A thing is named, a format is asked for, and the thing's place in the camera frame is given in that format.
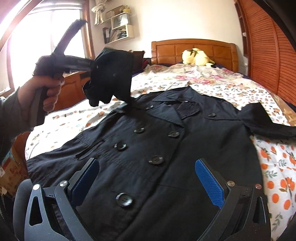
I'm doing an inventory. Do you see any black trench coat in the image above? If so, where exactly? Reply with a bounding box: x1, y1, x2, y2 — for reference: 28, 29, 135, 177
27, 48, 295, 240

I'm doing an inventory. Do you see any left forearm grey sleeve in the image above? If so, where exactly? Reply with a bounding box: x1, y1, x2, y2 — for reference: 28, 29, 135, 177
0, 89, 33, 163

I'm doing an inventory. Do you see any person's left hand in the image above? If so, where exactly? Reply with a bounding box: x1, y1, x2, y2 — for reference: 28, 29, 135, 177
18, 76, 64, 112

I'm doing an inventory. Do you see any wooden desk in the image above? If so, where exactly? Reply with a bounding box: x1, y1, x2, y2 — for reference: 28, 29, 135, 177
54, 71, 90, 111

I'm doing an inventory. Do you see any window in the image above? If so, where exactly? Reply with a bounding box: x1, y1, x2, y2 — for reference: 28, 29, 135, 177
1, 1, 90, 95

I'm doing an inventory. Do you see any wooden chair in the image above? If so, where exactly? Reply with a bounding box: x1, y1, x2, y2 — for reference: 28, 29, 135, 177
132, 51, 145, 72

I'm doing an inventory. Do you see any orange print bed sheet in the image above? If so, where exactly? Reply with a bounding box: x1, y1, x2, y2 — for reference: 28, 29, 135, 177
25, 98, 295, 240

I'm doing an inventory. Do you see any yellow plush toy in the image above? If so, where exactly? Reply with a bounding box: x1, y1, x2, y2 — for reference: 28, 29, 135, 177
182, 48, 215, 66

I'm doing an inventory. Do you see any wooden headboard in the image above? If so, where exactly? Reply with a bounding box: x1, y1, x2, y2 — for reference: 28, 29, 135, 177
151, 39, 239, 73

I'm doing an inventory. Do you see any wooden louvered wardrobe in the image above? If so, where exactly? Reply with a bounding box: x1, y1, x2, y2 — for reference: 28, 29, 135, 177
235, 1, 295, 105

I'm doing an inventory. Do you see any white wall shelf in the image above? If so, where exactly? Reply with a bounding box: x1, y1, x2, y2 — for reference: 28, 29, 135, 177
91, 1, 134, 44

